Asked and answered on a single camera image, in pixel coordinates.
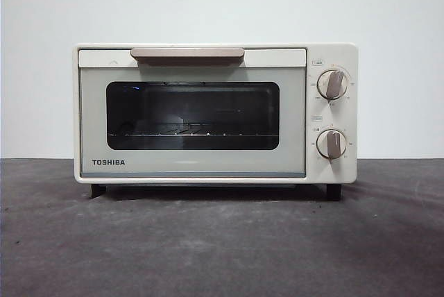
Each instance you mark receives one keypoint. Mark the cream Toshiba toaster oven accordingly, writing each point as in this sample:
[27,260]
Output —
[333,54]

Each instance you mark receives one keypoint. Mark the cream timer knob beige grip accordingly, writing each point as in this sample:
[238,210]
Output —
[332,143]

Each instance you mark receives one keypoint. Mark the cream temperature knob beige grip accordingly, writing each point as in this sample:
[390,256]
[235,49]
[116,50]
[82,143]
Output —
[333,84]

